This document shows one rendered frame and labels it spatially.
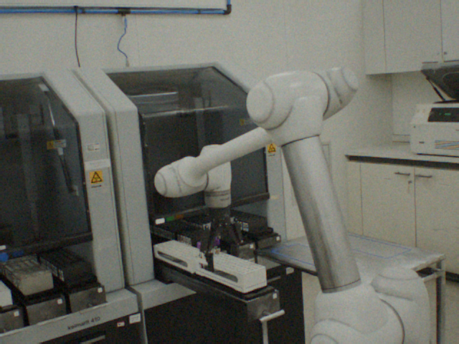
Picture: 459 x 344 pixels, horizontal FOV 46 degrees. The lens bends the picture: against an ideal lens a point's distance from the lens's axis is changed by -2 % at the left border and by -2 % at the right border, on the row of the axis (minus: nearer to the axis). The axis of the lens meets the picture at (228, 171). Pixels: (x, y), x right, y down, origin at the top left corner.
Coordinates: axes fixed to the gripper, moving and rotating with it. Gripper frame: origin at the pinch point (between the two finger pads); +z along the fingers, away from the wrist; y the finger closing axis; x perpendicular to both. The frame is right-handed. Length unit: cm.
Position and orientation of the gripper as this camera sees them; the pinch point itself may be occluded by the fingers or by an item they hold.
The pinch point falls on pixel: (223, 261)
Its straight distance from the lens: 197.6
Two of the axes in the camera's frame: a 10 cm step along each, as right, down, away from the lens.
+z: 0.8, 9.9, 1.5
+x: -5.9, -0.8, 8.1
